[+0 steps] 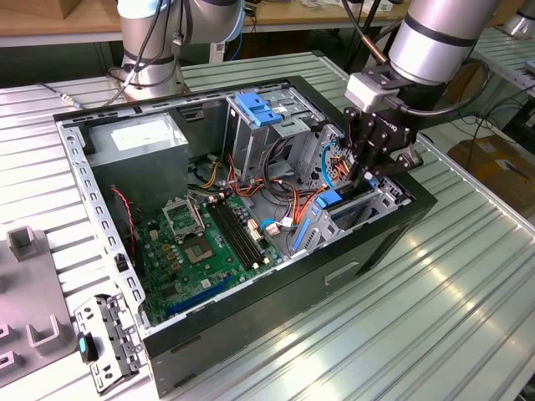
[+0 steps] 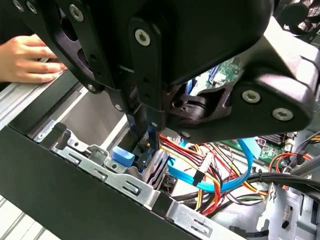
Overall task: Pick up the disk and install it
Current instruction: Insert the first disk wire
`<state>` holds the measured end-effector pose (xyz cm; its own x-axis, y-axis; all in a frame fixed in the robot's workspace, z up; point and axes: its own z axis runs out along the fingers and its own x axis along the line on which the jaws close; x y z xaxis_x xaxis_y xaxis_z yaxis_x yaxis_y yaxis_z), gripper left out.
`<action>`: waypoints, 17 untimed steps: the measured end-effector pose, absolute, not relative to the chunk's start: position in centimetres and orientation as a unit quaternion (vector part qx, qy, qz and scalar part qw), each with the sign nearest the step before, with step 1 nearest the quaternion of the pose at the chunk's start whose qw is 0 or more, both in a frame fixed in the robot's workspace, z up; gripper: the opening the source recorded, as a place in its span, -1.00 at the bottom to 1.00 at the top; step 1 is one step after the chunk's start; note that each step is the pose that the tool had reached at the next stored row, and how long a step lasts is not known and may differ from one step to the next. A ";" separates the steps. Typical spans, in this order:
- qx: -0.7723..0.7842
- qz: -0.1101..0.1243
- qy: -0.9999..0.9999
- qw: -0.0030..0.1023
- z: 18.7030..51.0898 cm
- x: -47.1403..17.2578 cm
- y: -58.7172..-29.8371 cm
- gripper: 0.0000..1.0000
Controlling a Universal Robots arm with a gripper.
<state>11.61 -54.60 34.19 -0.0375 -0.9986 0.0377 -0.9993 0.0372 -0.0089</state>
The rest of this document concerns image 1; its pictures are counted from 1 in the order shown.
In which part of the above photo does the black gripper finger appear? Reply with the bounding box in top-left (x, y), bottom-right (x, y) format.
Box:
top-left (360, 148), bottom-right (425, 184)
top-left (343, 106), bottom-right (369, 182)

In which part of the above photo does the orange power wire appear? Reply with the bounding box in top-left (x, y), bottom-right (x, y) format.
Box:
top-left (328, 152), bottom-right (360, 179)

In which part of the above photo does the metal disk bay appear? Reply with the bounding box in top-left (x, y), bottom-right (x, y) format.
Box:
top-left (288, 123), bottom-right (415, 258)

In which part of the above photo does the brown cardboard box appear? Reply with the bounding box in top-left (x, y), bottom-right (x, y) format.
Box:
top-left (446, 135), bottom-right (535, 218)

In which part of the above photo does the blue drive latch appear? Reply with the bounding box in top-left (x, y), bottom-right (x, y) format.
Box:
top-left (235, 92), bottom-right (283, 129)

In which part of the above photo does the metal optical drive cage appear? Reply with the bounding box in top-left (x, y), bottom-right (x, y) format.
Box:
top-left (222, 89), bottom-right (326, 185)

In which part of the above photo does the black stand pole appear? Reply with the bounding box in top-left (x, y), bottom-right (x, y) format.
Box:
top-left (345, 0), bottom-right (384, 70)

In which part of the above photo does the metal slat side table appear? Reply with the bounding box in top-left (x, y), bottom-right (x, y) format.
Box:
top-left (442, 27), bottom-right (535, 122)

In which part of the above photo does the black RAM slot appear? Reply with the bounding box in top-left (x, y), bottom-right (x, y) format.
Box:
top-left (224, 198), bottom-right (268, 264)
top-left (219, 200), bottom-right (262, 266)
top-left (213, 200), bottom-right (257, 269)
top-left (208, 202), bottom-right (252, 272)

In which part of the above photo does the black open PC case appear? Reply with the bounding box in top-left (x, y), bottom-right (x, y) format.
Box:
top-left (53, 74), bottom-right (439, 398)

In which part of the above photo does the CPU socket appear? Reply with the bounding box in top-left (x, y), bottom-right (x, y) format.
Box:
top-left (182, 238), bottom-right (215, 265)

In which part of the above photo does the metal socket cover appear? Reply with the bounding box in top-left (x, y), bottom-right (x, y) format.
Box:
top-left (161, 195), bottom-right (206, 244)

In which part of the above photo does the grey power supply unit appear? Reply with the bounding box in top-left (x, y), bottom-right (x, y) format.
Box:
top-left (85, 112), bottom-right (190, 216)

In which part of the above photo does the blue expansion slot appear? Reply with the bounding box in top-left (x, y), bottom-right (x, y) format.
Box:
top-left (166, 273), bottom-right (235, 318)

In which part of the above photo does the green motherboard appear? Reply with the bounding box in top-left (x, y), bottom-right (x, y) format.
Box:
top-left (132, 192), bottom-right (286, 327)

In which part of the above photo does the black case fan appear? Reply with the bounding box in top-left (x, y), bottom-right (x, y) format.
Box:
top-left (111, 187), bottom-right (146, 279)

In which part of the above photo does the small brown box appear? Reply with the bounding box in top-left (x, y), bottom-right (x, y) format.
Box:
top-left (58, 0), bottom-right (91, 20)

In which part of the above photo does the grey parts rack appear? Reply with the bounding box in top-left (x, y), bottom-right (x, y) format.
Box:
top-left (0, 224), bottom-right (80, 388)

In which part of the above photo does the blue data wire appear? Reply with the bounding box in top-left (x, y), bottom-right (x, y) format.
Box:
top-left (258, 135), bottom-right (348, 237)

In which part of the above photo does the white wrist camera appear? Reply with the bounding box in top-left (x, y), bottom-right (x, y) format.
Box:
top-left (344, 71), bottom-right (400, 113)

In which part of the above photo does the multicolour wire bundle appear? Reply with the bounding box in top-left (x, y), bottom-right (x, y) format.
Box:
top-left (225, 135), bottom-right (328, 229)

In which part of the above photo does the wooden desk white frame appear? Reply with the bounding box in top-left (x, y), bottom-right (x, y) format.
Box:
top-left (0, 0), bottom-right (497, 83)

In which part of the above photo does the yellow black power wire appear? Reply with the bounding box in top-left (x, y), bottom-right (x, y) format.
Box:
top-left (199, 160), bottom-right (225, 190)

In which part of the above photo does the red black fan wire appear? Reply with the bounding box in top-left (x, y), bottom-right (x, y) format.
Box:
top-left (110, 186), bottom-right (138, 256)

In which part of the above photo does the black cable metal plug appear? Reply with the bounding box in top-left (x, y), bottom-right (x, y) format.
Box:
top-left (37, 81), bottom-right (126, 112)

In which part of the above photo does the metal card retention bracket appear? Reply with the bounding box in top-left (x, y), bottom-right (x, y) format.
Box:
top-left (73, 292), bottom-right (145, 396)

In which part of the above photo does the blue black bracket clip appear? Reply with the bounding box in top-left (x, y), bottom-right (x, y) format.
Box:
top-left (77, 332), bottom-right (101, 363)

